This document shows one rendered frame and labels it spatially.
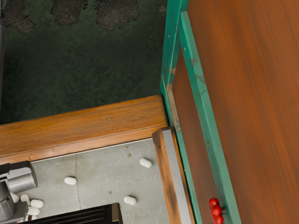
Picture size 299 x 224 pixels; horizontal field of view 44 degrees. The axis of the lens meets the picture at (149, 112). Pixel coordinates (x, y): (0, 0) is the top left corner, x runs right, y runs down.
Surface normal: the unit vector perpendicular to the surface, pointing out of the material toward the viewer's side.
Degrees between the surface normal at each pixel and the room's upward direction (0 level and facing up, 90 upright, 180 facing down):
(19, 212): 49
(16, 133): 0
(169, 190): 67
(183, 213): 0
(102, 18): 0
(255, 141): 90
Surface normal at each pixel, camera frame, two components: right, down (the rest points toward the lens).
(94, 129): 0.00, -0.25
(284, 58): -0.98, 0.19
